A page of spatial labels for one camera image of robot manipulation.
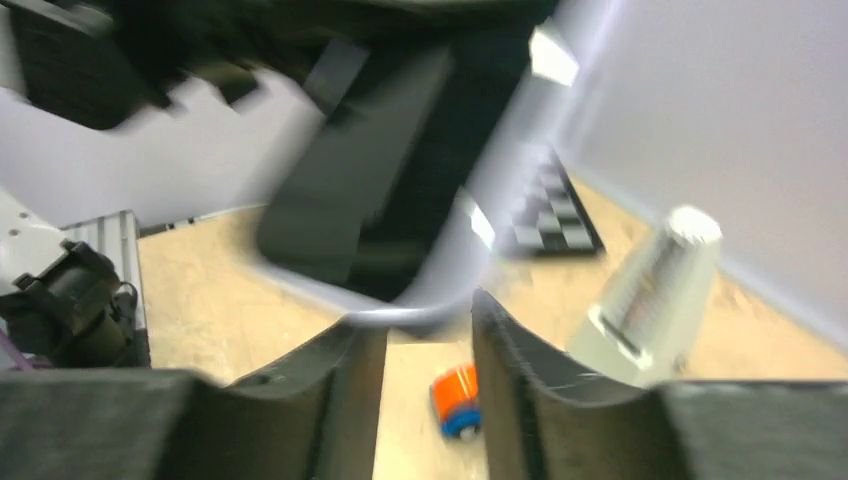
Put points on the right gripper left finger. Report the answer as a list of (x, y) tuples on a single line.
[(311, 414)]

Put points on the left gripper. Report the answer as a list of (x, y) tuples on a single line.
[(97, 63)]

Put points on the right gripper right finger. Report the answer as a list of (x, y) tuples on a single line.
[(547, 416)]

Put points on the black phone pink case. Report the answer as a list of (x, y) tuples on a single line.
[(440, 118)]

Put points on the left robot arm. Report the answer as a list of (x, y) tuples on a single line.
[(58, 295)]

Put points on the white metronome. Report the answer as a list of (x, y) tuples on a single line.
[(643, 327)]

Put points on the black white chessboard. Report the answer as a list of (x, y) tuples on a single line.
[(549, 219)]

